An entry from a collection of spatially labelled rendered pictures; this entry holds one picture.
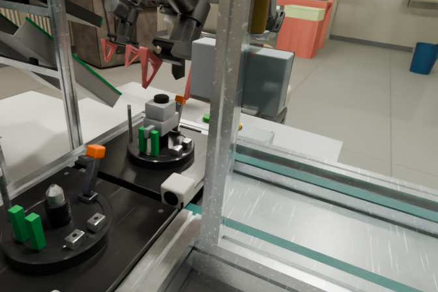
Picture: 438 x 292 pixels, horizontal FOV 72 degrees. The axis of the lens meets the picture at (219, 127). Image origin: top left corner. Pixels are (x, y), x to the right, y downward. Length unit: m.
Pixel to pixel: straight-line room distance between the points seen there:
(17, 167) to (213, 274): 0.56
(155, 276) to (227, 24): 0.32
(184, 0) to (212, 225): 0.39
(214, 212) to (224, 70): 0.20
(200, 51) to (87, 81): 0.42
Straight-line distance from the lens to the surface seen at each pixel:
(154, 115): 0.59
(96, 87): 0.77
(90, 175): 0.50
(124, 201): 0.53
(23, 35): 0.67
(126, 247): 0.47
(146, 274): 0.45
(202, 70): 0.39
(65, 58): 0.67
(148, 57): 0.63
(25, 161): 0.89
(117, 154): 0.65
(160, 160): 0.59
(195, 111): 1.12
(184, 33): 0.62
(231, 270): 0.50
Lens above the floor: 1.32
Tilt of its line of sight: 27 degrees down
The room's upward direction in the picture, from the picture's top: 6 degrees clockwise
